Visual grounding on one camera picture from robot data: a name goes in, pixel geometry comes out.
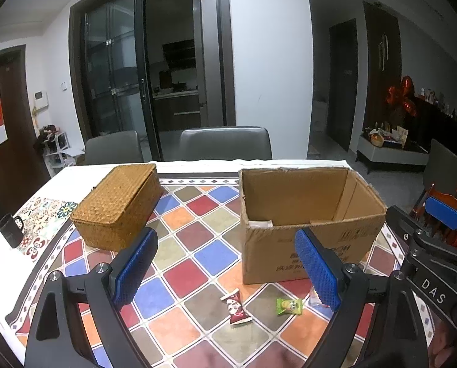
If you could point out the small red snack packet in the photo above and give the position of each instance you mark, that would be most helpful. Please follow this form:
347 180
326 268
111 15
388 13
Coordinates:
238 315

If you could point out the brown cardboard box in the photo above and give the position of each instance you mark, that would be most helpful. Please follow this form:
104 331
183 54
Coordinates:
344 212

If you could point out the white low cabinet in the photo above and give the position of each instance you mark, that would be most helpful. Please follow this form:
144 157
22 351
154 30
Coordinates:
389 156

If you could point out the grey chair right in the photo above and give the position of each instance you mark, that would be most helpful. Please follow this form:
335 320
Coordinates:
441 170

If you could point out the grey chair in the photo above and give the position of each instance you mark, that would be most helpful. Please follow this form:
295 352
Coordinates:
225 143
441 170
117 148

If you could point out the black mug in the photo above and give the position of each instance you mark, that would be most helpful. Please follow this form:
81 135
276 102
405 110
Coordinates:
12 229

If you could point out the white shoe rack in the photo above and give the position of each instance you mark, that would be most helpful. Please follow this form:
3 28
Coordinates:
53 146

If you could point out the woven wicker basket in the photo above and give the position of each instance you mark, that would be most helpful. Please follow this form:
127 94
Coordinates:
112 215

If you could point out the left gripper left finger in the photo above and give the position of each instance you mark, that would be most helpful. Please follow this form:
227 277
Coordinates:
57 336

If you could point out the grey chair middle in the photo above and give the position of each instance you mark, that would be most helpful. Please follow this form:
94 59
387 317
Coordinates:
225 143

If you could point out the green candy packet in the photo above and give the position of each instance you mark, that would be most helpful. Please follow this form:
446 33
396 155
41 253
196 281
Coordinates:
289 306

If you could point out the glass sliding door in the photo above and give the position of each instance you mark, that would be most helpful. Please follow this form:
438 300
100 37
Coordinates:
154 67

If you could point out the grey chair left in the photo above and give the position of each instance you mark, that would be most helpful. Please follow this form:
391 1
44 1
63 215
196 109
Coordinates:
117 148

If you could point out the red wooden chair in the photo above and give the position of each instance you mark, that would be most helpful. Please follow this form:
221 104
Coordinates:
437 228

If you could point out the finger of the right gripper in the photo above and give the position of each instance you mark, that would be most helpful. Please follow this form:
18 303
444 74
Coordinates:
442 212
405 228

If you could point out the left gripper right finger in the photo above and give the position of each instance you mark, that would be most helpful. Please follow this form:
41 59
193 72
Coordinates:
395 337

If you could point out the clear white snack packet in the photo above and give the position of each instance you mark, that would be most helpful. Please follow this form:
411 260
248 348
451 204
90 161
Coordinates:
315 300

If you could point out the red heart balloons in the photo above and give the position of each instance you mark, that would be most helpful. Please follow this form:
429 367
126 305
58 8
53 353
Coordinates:
401 96

